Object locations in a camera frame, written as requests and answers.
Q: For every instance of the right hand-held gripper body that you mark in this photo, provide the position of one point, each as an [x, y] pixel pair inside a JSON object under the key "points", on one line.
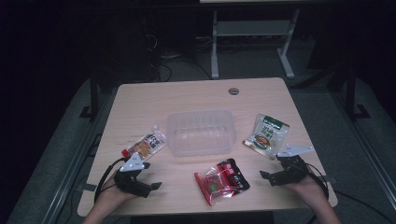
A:
{"points": [[291, 171]]}

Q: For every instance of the white metal table frame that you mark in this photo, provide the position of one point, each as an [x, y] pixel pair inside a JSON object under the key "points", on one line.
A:
{"points": [[252, 28]]}

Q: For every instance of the clear plastic container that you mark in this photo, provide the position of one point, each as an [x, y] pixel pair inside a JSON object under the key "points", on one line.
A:
{"points": [[200, 133]]}

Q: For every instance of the green white snack packet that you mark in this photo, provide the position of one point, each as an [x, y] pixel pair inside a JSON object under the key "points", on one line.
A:
{"points": [[266, 137]]}

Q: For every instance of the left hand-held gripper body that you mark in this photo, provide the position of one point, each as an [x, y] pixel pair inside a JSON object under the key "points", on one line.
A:
{"points": [[132, 182]]}

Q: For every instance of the black metal stand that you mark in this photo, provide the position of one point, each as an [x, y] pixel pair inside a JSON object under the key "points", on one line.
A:
{"points": [[93, 99], [351, 99]]}

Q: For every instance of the red black snack packet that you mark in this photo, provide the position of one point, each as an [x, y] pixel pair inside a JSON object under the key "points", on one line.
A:
{"points": [[221, 181]]}

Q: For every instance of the clear orange snack packet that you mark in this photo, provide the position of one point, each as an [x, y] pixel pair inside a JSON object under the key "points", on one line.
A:
{"points": [[145, 145]]}

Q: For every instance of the person's left hand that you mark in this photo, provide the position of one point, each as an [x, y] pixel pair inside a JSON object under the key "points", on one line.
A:
{"points": [[110, 196]]}

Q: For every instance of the person's right hand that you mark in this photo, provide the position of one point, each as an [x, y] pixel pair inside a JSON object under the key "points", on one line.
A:
{"points": [[306, 189]]}

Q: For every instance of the grey tape strip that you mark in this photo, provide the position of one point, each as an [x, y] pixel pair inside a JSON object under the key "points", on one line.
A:
{"points": [[86, 187], [327, 179]]}

